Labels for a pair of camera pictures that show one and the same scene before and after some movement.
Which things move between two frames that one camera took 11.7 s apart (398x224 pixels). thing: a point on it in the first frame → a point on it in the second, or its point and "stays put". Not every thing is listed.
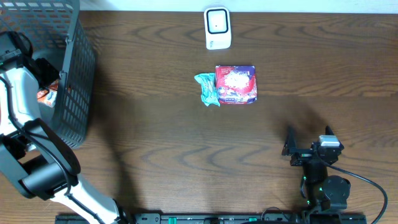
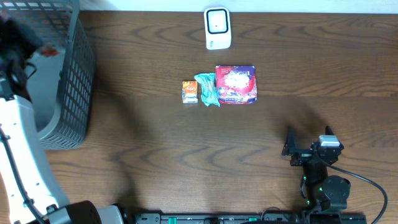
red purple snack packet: (236, 84) stays put
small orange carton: (48, 97) → (189, 92)
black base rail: (220, 219) stays put
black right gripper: (290, 147) stays put
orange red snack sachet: (55, 85) → (50, 52)
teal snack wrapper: (208, 89) stays put
